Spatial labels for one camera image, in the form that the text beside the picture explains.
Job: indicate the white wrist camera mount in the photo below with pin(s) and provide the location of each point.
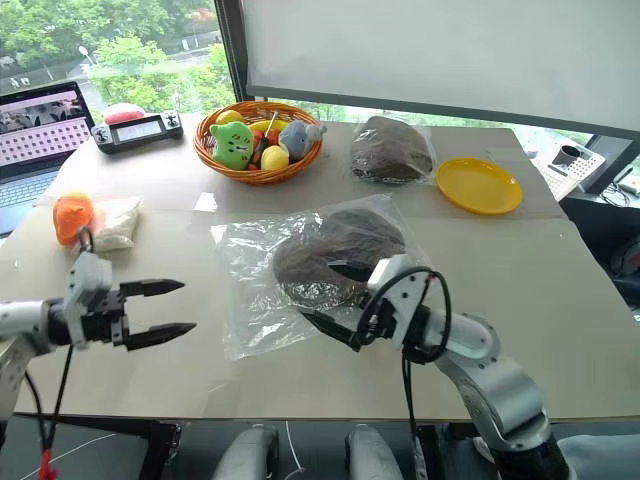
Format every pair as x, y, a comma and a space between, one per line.
87, 277
405, 295

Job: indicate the brown cap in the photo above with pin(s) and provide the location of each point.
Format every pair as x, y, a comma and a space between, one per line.
320, 250
387, 150

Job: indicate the white projection screen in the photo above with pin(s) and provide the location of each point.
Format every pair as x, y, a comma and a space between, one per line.
440, 50

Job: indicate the black side desk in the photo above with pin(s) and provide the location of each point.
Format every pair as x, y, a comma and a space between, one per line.
605, 220

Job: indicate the red rounded object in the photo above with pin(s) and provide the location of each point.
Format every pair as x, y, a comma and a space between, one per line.
122, 113

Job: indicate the white pegboard organiser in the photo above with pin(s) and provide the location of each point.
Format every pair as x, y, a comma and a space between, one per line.
585, 165

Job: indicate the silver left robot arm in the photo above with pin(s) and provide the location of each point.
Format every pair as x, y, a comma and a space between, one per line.
22, 327

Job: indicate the yellow plastic plate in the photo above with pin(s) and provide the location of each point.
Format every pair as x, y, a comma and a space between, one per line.
479, 186

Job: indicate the large clear plastic bag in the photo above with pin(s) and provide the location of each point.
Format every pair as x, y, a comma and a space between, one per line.
250, 280

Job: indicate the black handheld controller with screen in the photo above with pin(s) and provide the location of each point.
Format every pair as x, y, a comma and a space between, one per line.
137, 131

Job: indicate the yellow toy banana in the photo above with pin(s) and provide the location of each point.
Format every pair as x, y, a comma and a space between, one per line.
267, 125

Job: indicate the small clear plastic bag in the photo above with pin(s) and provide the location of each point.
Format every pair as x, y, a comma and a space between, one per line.
430, 145

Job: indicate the grey blue plush toy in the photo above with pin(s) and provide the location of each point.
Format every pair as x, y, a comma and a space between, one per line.
297, 137

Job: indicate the white powder bag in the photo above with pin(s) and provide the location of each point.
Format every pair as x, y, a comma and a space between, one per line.
117, 222

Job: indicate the open laptop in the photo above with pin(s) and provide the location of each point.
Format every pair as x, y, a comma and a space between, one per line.
35, 140

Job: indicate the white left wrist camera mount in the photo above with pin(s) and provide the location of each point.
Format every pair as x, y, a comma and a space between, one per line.
87, 277

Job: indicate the orange wicker basket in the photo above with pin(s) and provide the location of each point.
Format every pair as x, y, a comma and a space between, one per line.
280, 172

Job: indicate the yellow toy lemon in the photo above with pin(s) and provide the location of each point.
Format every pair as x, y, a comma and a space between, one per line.
230, 117

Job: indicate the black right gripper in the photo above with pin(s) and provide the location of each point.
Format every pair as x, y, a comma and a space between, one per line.
380, 322

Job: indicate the black cup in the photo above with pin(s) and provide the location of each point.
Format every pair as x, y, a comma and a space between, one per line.
566, 154

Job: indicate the dark window frame post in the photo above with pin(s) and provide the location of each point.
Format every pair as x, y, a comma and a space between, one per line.
230, 45

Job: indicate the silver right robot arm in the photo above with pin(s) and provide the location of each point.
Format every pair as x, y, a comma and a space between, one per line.
495, 365

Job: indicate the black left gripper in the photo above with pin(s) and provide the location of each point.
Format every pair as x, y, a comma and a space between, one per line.
107, 320

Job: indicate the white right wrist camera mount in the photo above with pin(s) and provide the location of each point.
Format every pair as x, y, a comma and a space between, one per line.
405, 295

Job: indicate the orange plush toy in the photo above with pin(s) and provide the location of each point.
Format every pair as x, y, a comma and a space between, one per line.
72, 215

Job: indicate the grey blue cloth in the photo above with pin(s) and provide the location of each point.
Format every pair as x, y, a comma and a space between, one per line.
600, 460

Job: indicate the black table frame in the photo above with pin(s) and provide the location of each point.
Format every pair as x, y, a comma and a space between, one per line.
162, 447

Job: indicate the yellow toy fruit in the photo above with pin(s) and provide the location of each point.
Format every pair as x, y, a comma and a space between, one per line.
275, 158

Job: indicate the green plush toy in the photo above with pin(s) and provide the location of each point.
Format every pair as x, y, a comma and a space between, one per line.
232, 145

